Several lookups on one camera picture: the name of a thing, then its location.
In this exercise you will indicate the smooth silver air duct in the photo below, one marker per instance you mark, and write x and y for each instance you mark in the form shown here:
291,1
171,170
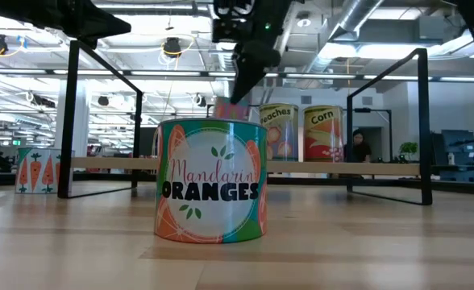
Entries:
350,16

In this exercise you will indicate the ribbed silver air duct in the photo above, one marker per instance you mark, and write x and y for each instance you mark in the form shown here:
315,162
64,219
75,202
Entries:
227,56

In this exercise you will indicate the grey background desk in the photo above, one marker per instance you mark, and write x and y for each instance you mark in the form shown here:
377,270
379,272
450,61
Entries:
462,169

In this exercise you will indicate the small white bottle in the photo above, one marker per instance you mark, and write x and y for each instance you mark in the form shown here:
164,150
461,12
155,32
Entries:
451,158

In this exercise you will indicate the person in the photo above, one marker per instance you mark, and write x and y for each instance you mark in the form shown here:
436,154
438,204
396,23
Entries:
360,149

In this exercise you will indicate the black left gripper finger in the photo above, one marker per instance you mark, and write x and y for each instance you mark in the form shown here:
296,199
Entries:
96,22

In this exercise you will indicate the corn label can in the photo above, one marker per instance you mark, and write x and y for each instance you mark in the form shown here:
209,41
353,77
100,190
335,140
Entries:
323,133

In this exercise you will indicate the peaches label can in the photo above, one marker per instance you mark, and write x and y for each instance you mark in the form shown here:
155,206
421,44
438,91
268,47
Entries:
279,133

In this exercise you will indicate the carrot print can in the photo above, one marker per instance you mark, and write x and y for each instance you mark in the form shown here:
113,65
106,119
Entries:
35,171

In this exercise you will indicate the potted green plant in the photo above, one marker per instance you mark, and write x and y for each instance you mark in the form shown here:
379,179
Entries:
408,148

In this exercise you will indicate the black frame wooden shelf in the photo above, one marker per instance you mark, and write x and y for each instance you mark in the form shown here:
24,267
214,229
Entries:
108,164

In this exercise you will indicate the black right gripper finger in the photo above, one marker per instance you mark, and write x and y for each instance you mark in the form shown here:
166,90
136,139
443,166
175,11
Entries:
253,60

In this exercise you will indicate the pink patterned can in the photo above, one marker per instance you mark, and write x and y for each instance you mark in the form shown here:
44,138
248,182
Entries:
223,110

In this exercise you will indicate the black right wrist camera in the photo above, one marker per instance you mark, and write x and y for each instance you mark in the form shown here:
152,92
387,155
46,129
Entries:
229,28

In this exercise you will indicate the green exit sign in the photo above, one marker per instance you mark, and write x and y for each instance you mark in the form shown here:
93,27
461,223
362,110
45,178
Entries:
16,142

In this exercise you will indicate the mandarin oranges label can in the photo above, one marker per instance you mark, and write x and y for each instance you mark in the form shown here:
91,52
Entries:
210,181

